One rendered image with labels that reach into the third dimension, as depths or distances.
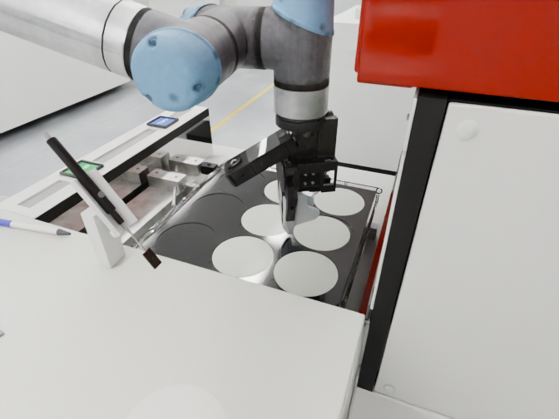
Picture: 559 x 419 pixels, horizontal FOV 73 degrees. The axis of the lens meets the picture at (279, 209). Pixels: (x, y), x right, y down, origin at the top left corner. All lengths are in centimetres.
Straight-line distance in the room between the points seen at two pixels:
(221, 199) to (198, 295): 32
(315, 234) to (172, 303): 29
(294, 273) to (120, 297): 25
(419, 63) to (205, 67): 19
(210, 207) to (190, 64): 41
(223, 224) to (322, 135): 26
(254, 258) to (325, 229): 14
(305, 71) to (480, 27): 24
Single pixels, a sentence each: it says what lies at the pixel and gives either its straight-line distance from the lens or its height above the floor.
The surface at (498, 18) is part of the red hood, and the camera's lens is 31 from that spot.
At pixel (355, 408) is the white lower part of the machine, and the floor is 76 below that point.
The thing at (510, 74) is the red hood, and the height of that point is 124.
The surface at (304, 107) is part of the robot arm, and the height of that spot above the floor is 114.
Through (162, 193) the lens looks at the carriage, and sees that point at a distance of 85.
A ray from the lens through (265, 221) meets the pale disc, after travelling 69.
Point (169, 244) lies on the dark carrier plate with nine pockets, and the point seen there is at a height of 90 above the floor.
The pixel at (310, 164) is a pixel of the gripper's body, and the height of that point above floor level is 106.
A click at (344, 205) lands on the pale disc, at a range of 75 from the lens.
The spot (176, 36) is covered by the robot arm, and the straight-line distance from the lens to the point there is 38.
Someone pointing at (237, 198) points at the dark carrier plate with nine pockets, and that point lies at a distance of 76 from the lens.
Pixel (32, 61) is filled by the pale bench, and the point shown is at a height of 54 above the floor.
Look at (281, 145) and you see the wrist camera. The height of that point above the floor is 108.
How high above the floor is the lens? 131
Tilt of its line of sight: 35 degrees down
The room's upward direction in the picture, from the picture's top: straight up
